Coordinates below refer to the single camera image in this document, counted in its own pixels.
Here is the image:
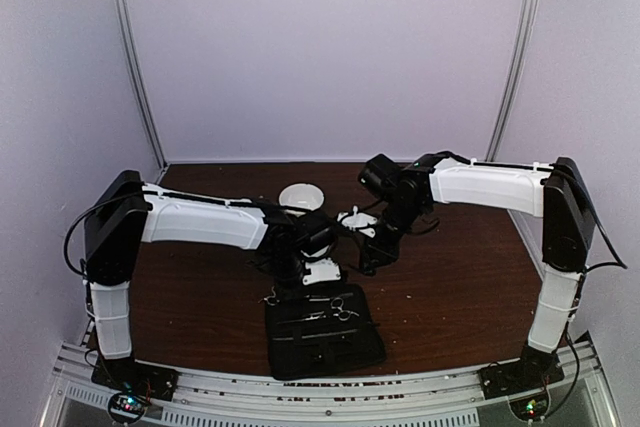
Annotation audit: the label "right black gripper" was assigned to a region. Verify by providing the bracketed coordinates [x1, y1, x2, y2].
[359, 197, 426, 271]

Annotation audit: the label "silver thinning scissors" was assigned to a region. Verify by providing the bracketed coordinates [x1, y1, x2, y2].
[276, 296, 361, 325]

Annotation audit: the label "black zippered tool case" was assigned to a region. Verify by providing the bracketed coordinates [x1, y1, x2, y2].
[265, 283, 387, 381]

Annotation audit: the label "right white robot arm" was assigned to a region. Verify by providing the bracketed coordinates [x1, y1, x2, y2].
[358, 151, 605, 389]

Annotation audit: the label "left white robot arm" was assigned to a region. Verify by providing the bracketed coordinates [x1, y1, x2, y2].
[63, 170, 342, 391]

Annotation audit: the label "round white bowl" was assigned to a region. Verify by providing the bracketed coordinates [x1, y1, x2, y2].
[278, 183, 325, 215]

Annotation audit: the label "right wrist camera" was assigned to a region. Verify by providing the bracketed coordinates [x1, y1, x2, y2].
[335, 206, 378, 238]

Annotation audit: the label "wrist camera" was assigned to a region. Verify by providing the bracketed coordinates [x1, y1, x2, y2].
[335, 206, 378, 238]
[302, 258, 342, 286]

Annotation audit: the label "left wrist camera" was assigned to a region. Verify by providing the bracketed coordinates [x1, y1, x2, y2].
[302, 258, 342, 286]

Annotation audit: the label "aluminium front rail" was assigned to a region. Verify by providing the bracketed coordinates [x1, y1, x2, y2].
[36, 342, 622, 426]

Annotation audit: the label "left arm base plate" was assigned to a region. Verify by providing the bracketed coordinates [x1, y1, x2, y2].
[91, 362, 179, 401]

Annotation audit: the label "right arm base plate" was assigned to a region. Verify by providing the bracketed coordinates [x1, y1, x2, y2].
[478, 361, 565, 399]

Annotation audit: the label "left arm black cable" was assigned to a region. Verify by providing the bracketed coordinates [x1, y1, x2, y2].
[62, 196, 146, 278]

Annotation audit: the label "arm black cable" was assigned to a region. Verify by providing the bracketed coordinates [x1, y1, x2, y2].
[559, 169, 630, 398]
[62, 196, 146, 278]

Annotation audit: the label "right aluminium corner post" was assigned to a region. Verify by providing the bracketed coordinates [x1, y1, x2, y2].
[485, 0, 539, 161]

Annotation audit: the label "aluminium corner post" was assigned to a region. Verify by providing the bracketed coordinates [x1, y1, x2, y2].
[113, 0, 168, 171]
[485, 0, 539, 161]

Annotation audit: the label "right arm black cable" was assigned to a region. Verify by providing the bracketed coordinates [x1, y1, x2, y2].
[559, 169, 630, 398]

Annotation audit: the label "left aluminium corner post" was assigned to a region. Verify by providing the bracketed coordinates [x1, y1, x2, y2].
[113, 0, 168, 171]

